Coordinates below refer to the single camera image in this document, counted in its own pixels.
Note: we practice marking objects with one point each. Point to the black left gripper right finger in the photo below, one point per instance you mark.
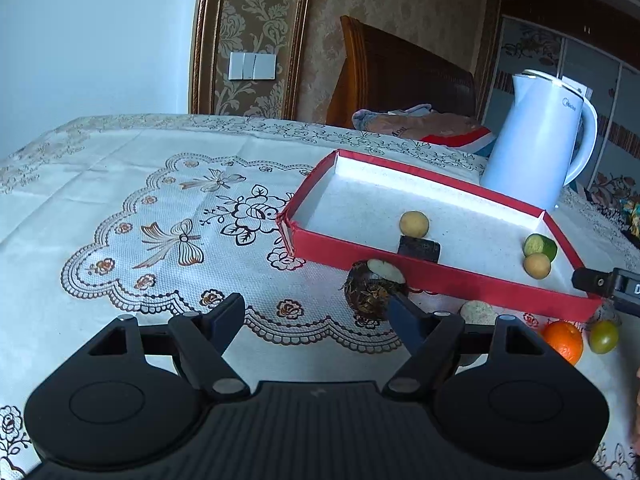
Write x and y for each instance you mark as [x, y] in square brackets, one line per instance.
[431, 340]

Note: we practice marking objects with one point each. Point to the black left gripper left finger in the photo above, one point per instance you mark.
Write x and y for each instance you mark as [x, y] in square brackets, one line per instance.
[202, 339]

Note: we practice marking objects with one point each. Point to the green round plum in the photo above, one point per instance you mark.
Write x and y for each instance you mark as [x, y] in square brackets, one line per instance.
[603, 337]

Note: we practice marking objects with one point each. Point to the dark brown water chestnut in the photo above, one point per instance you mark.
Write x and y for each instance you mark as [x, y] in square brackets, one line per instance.
[369, 286]

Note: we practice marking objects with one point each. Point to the orange mandarin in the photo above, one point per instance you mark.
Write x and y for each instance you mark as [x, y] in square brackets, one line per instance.
[564, 338]

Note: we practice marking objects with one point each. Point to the beige round fruit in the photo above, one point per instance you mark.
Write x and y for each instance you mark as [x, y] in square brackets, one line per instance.
[477, 312]

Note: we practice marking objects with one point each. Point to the dark square cake piece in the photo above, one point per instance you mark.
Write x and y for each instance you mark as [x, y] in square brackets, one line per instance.
[419, 249]

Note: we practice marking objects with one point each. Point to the tan longan fruit right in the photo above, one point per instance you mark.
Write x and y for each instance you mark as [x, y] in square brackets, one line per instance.
[537, 266]

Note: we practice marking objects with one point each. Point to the tan longan fruit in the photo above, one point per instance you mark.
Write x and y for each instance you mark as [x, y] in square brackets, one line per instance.
[537, 266]
[414, 224]

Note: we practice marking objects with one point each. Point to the red shallow cardboard box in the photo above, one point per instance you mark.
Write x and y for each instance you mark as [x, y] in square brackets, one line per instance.
[445, 235]

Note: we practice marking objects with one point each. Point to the green cucumber piece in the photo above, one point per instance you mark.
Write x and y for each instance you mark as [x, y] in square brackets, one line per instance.
[539, 244]

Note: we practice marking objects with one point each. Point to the tan longan fruit left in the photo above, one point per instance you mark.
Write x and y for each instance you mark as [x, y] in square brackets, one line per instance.
[414, 224]

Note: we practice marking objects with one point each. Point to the white lace patterned tablecloth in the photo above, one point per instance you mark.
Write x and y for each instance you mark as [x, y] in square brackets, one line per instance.
[112, 226]

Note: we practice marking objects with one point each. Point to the white electric kettle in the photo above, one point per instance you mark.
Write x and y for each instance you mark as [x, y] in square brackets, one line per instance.
[544, 144]

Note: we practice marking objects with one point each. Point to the striped colourful blanket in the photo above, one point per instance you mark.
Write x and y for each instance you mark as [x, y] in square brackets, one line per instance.
[479, 141]

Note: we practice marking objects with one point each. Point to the pink patterned pillow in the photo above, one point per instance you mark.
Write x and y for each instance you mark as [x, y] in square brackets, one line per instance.
[416, 123]

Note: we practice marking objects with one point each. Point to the brown wooden headboard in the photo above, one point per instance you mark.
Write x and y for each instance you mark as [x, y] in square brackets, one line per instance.
[383, 72]

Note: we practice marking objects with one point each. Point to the white wall light switch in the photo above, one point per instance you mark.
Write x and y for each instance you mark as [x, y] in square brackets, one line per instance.
[252, 66]

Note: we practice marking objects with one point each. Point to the brown wall moulding frame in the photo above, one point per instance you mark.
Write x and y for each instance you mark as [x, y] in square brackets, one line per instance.
[222, 27]

